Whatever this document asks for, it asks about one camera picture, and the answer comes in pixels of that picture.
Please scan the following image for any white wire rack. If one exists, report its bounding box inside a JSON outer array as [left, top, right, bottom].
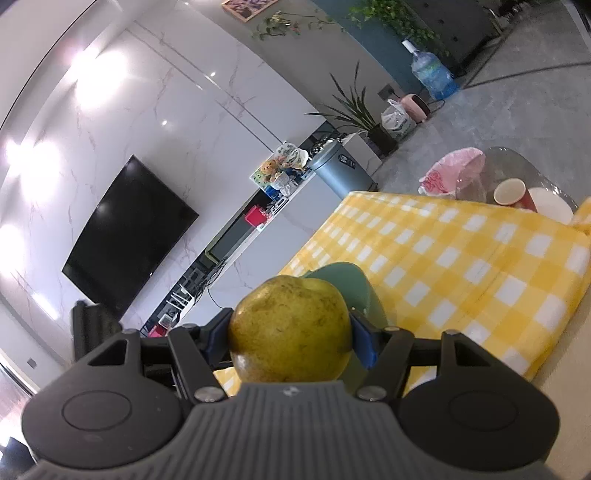
[[170, 285, 194, 317]]

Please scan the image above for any white plate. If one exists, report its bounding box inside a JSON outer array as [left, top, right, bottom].
[[527, 187, 574, 225]]

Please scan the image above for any hanging vine plant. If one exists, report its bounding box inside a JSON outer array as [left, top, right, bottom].
[[249, 9, 347, 42]]

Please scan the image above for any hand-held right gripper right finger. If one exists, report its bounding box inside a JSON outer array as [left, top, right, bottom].
[[348, 311, 505, 402]]

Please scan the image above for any black ribbed object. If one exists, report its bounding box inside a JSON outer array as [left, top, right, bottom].
[[71, 300, 124, 365]]

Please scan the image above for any framed wall picture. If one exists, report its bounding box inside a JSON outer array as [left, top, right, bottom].
[[222, 0, 280, 22]]

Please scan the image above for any red paper cup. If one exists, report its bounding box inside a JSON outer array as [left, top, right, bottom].
[[493, 178, 539, 213]]

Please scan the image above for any green colander bowl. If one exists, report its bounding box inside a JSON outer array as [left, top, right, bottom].
[[302, 261, 389, 393]]

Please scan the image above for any round glass table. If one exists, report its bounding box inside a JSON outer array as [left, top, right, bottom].
[[455, 146, 580, 224]]

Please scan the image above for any green leafy plant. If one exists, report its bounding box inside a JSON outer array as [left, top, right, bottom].
[[348, 0, 451, 58]]

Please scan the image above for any black floor cable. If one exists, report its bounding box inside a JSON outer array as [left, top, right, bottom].
[[462, 59, 591, 93]]

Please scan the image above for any floral printed bag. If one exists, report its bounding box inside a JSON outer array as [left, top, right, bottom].
[[274, 142, 309, 169]]

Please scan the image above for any stuffed toy bear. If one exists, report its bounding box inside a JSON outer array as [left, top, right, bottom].
[[259, 159, 283, 184]]

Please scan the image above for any yellow-green pear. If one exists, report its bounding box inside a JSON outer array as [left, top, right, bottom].
[[228, 275, 354, 384]]

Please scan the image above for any pink plastic bag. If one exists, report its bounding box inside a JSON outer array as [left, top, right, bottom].
[[418, 147, 487, 199]]

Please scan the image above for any white plastic bag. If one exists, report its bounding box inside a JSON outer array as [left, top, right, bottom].
[[381, 98, 417, 141]]

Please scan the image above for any grey trash bin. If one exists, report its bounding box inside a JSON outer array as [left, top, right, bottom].
[[307, 138, 379, 200]]

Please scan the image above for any dark cabinet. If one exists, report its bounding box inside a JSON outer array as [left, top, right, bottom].
[[441, 0, 591, 77]]

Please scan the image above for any pink small appliance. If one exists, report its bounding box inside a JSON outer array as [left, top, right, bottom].
[[399, 93, 432, 125]]

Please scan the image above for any yellow checked tablecloth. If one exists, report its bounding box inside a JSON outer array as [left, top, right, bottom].
[[211, 190, 591, 401]]

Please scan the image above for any potted long-leaf plant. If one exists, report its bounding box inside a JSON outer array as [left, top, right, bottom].
[[305, 60, 399, 158]]

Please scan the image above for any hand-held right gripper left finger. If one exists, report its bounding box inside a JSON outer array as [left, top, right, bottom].
[[82, 307, 234, 403]]

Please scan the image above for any blue water jug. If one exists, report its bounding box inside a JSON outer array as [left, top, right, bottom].
[[401, 39, 459, 101]]

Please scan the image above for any black wall television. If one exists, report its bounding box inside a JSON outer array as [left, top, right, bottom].
[[61, 154, 200, 321]]

